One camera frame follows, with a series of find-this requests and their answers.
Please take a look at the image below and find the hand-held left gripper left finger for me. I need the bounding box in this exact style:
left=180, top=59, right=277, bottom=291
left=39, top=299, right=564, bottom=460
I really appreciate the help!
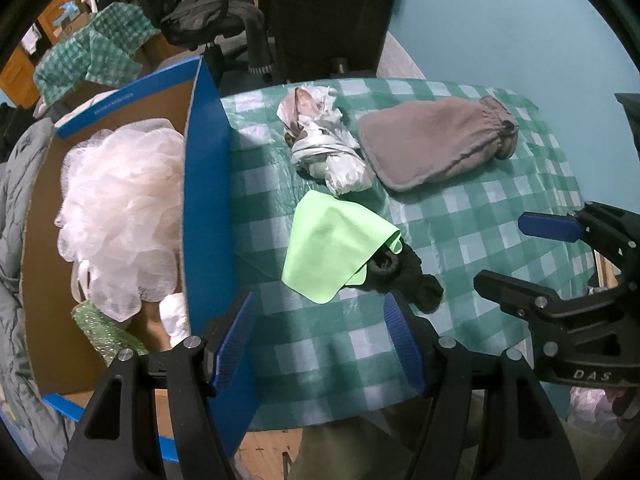
left=59, top=290, right=256, bottom=480

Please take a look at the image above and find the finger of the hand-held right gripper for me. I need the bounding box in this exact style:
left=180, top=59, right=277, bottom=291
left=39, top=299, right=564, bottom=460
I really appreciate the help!
left=473, top=270, right=577, bottom=332
left=518, top=201, right=640, bottom=262

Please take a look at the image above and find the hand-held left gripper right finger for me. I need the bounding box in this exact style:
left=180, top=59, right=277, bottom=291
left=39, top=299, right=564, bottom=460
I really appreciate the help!
left=384, top=291, right=582, bottom=480

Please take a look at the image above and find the small white cloth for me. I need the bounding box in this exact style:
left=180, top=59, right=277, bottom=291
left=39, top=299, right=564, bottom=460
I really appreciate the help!
left=160, top=292, right=191, bottom=348

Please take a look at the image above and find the green sequined scrubber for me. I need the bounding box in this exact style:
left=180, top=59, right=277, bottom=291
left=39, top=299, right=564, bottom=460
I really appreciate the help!
left=71, top=300, right=151, bottom=368

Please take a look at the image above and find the white mesh bath loofah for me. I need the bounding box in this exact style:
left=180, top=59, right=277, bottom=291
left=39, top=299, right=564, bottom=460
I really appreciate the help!
left=54, top=119, right=187, bottom=321

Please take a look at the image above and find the clear plastic bag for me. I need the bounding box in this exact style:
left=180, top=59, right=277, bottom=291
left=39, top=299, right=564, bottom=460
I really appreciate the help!
left=567, top=387, right=623, bottom=436

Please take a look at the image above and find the black sock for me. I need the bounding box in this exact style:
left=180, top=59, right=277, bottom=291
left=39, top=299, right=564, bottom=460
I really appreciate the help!
left=364, top=245, right=445, bottom=313

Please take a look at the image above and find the green checkered tablecloth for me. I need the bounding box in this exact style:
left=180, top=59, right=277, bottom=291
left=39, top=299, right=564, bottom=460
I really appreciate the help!
left=220, top=77, right=598, bottom=431

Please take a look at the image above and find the light green cloth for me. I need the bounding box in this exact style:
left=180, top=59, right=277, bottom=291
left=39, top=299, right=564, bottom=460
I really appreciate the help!
left=281, top=190, right=403, bottom=305

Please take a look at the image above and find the grey bath mitt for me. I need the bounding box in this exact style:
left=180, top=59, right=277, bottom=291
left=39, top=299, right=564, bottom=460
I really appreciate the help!
left=356, top=95, right=518, bottom=192

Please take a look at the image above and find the crumpled white plastic bag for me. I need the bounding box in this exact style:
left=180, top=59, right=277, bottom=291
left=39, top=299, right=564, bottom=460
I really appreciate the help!
left=277, top=86, right=373, bottom=197

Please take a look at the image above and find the grey quilted duvet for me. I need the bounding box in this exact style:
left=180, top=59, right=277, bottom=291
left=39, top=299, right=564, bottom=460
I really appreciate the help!
left=0, top=117, right=71, bottom=461

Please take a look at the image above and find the large brown cardboard box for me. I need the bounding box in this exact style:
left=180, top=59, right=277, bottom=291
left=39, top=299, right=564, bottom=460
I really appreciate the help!
left=132, top=40, right=201, bottom=75

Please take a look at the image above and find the tall black fabric wardrobe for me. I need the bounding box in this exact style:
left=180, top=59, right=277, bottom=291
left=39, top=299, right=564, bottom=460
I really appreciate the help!
left=257, top=0, right=406, bottom=78

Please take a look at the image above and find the green checkered cover cloth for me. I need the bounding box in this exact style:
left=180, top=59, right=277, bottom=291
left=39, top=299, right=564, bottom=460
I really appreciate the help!
left=34, top=2, right=161, bottom=103

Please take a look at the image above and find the black bag pile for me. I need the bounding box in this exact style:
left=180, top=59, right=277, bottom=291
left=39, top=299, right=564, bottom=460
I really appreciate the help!
left=0, top=102, right=23, bottom=156

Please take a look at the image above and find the dark jacket on chair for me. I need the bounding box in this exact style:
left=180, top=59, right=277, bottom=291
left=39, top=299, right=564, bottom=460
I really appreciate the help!
left=160, top=0, right=273, bottom=81

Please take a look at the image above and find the wooden wardrobe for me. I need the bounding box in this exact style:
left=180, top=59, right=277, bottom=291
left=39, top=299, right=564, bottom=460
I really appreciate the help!
left=0, top=0, right=81, bottom=108

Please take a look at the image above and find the cardboard box with blue print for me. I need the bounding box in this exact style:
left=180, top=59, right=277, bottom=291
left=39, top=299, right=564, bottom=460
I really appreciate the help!
left=37, top=0, right=93, bottom=43

